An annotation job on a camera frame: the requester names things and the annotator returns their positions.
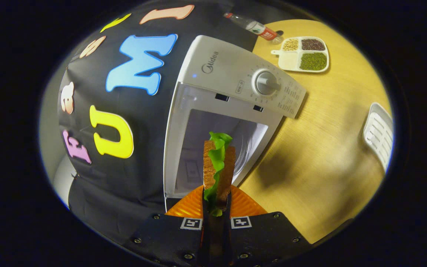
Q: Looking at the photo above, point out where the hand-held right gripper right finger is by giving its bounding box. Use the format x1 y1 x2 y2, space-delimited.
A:
216 185 312 267

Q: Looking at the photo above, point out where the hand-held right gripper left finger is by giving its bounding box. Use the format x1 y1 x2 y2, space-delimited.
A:
125 185 215 267

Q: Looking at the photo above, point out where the lettuce sandwich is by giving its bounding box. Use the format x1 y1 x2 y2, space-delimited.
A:
202 132 236 217

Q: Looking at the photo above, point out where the white microwave oven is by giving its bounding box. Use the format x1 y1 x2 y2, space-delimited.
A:
163 35 307 212

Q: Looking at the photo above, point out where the white rectangular tray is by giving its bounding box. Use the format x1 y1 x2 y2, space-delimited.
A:
363 103 394 173

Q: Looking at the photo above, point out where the divided plate of beans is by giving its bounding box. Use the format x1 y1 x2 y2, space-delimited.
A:
271 36 330 73

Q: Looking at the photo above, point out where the clear bottle with red label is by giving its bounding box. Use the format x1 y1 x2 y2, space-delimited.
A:
224 12 284 44

